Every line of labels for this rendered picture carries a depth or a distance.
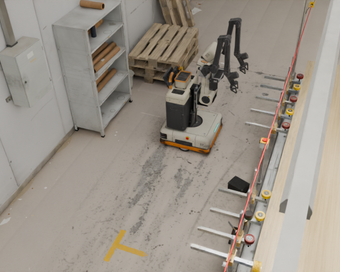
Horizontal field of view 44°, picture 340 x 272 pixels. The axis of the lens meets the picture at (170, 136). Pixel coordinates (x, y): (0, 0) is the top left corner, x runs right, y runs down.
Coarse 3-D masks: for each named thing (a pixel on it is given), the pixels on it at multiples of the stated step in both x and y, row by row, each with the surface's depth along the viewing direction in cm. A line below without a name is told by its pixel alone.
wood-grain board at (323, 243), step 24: (336, 72) 498; (336, 96) 461; (336, 120) 427; (288, 144) 401; (336, 144) 399; (288, 168) 376; (336, 168) 374; (336, 192) 352; (312, 216) 333; (336, 216) 333; (264, 240) 317; (312, 240) 316; (336, 240) 315; (264, 264) 301; (312, 264) 300; (336, 264) 300
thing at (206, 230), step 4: (200, 228) 332; (204, 228) 332; (208, 228) 332; (208, 232) 331; (212, 232) 329; (216, 232) 329; (220, 232) 329; (220, 236) 329; (224, 236) 327; (228, 236) 326; (248, 244) 322
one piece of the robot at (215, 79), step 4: (220, 68) 486; (216, 72) 479; (220, 72) 479; (212, 76) 469; (216, 76) 473; (220, 76) 473; (208, 80) 474; (212, 80) 470; (216, 80) 468; (212, 84) 473; (216, 84) 471; (212, 88) 477; (216, 88) 474
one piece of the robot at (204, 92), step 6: (198, 60) 463; (204, 60) 463; (198, 66) 465; (198, 72) 477; (210, 72) 468; (204, 78) 480; (204, 84) 485; (204, 90) 485; (210, 90) 486; (216, 90) 498; (204, 96) 490; (210, 96) 487; (204, 102) 495; (210, 102) 492
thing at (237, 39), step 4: (236, 24) 450; (240, 24) 455; (236, 28) 455; (240, 28) 455; (236, 32) 459; (240, 32) 459; (236, 36) 461; (236, 40) 465; (236, 44) 467; (236, 48) 470; (236, 52) 473
